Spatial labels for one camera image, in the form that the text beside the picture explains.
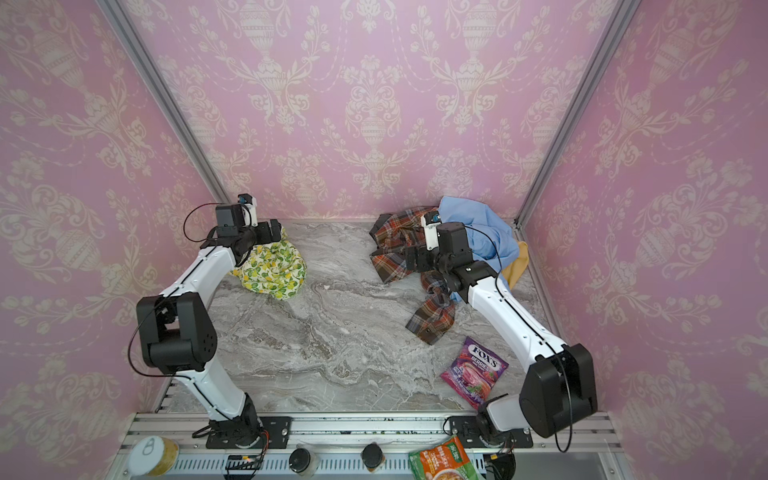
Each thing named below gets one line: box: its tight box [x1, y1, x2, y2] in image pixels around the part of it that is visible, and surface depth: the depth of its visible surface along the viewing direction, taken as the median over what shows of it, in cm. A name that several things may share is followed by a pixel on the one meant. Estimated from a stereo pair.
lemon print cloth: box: [230, 229, 307, 300], surface depth 101 cm
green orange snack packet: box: [409, 435, 481, 480], surface depth 70 cm
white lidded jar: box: [127, 435, 179, 477], surface depth 69 cm
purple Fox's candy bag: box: [440, 336, 509, 410], surface depth 83 cm
